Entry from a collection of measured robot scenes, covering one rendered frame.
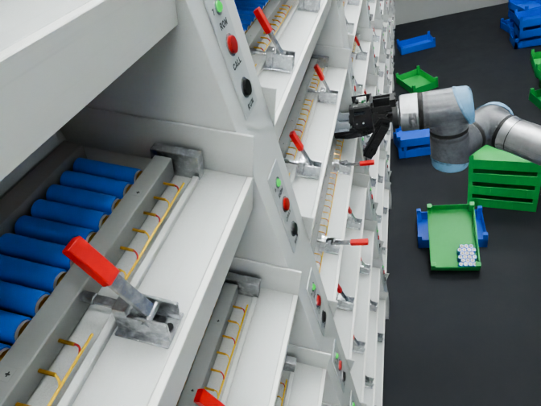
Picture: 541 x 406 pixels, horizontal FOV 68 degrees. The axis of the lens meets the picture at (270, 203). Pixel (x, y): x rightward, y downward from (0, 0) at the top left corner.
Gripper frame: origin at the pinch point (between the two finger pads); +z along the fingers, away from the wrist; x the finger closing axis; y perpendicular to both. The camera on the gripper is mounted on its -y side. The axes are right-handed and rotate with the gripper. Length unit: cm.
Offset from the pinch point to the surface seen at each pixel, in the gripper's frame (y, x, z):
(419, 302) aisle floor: -100, -17, -19
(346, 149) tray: -5.6, 1.7, -5.7
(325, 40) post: 21.6, -6.6, -4.4
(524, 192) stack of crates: -89, -72, -67
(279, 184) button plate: 28, 59, -10
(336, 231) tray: -6.0, 32.8, -6.7
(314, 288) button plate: 8, 59, -9
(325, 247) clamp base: -4.4, 38.9, -5.4
